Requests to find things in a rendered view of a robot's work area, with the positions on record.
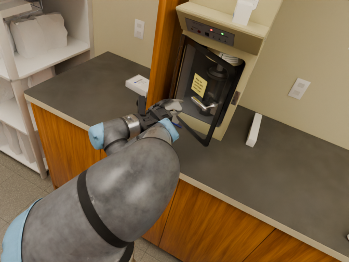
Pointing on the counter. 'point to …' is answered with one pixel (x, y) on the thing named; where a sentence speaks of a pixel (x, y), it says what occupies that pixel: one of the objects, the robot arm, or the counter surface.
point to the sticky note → (199, 85)
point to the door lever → (202, 104)
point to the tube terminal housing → (261, 12)
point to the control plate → (210, 31)
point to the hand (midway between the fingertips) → (178, 106)
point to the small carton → (242, 12)
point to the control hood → (253, 36)
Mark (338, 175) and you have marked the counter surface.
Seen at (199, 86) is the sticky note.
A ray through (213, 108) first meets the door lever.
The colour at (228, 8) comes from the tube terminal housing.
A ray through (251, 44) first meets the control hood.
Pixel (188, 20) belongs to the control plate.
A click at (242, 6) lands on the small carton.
